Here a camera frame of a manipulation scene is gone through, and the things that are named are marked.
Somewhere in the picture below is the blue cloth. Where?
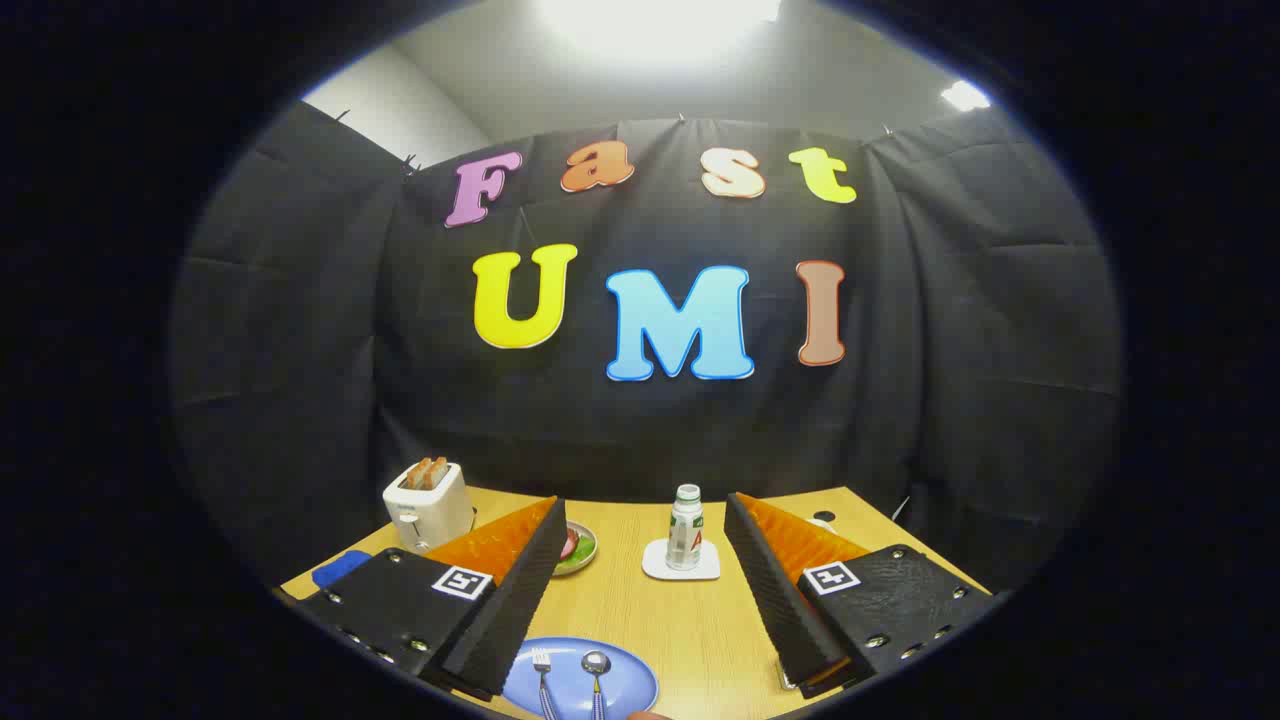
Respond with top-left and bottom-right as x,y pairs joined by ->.
312,550 -> 373,589

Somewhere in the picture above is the white toaster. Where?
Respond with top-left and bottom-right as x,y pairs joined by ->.
383,457 -> 477,554

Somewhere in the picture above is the black backdrop cloth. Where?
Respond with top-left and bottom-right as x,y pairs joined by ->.
168,100 -> 1126,591

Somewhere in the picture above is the small drink bottle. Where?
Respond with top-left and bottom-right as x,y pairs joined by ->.
667,484 -> 705,572

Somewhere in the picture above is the green-rimmed food plate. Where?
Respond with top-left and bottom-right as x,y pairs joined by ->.
553,520 -> 599,578

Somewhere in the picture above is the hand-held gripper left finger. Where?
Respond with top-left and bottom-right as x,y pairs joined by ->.
296,495 -> 569,701

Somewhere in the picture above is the white square coaster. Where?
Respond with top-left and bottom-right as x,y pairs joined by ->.
642,538 -> 722,582

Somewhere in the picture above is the spoon with checked handle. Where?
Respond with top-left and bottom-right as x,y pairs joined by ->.
582,650 -> 612,720

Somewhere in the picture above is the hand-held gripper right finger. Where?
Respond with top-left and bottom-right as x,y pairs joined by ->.
723,491 -> 1001,701

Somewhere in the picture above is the blue plate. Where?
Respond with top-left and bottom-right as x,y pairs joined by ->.
502,637 -> 660,720

